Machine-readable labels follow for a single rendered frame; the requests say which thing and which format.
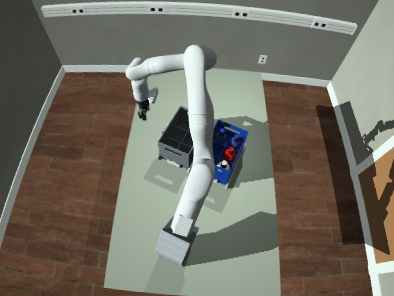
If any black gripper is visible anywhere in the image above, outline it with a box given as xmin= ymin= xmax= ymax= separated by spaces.
xmin=135 ymin=99 xmax=150 ymax=121

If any blue divided crate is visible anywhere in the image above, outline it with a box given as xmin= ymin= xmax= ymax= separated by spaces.
xmin=213 ymin=119 xmax=248 ymax=183

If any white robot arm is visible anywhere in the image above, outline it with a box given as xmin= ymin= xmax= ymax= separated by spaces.
xmin=126 ymin=45 xmax=217 ymax=238

